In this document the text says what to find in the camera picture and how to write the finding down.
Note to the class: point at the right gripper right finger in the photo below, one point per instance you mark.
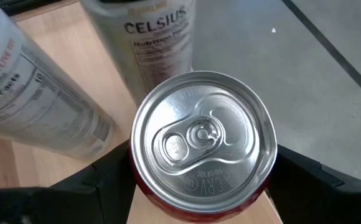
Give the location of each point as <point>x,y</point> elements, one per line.
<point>323,202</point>

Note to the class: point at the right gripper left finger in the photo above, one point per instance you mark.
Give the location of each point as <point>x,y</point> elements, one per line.
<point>59,205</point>

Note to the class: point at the red Fanta can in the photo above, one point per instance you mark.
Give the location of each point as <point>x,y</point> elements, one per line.
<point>203,140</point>

